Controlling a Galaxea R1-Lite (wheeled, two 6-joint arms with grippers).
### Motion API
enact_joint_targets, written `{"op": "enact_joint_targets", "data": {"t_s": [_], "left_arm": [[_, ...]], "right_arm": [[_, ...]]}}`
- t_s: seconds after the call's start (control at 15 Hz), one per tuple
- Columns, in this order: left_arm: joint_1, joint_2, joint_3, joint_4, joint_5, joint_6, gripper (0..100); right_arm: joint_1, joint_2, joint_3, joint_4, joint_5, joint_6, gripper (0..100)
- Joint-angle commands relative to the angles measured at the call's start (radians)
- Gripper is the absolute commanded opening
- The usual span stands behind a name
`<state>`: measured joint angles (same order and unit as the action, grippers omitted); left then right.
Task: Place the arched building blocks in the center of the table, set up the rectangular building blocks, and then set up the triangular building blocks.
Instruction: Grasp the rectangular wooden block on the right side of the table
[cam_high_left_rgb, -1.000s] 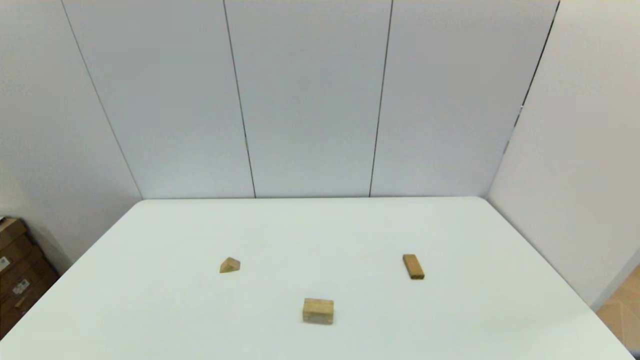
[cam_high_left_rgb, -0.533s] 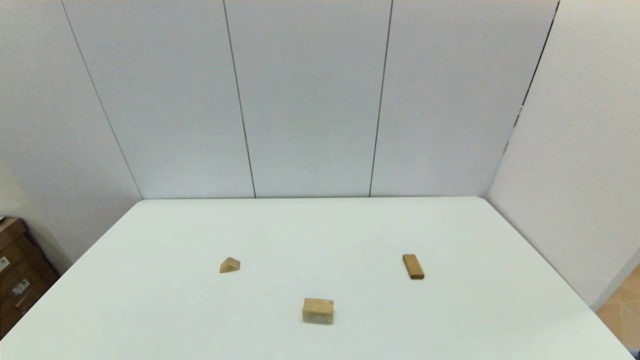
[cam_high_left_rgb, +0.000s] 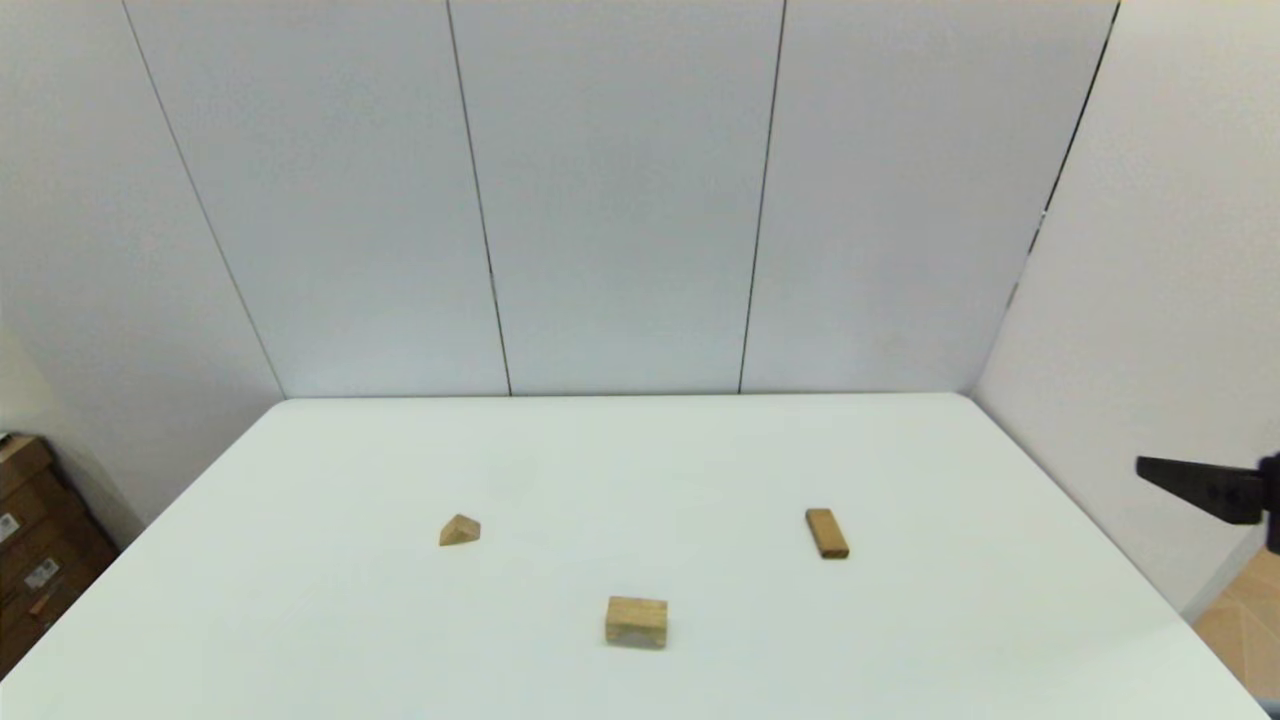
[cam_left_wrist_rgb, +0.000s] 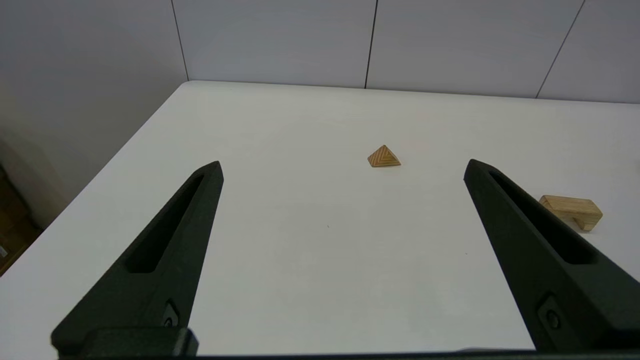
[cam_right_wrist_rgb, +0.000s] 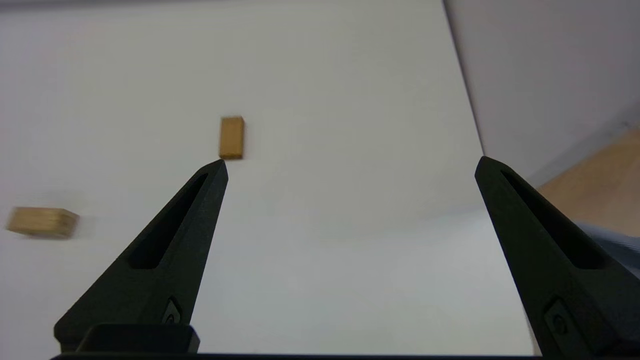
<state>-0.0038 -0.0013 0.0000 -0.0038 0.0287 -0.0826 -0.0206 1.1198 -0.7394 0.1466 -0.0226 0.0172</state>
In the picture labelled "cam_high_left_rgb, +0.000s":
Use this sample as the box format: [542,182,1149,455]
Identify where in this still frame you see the rectangular wooden building block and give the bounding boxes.
[805,508,851,561]

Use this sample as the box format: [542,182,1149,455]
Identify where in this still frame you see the arched wooden building block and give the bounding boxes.
[604,596,669,651]

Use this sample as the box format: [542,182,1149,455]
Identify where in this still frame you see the labelled brown cardboard box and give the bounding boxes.
[0,470,93,599]
[0,545,120,679]

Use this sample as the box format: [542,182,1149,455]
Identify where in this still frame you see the small brown cardboard box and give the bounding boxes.
[0,433,54,501]

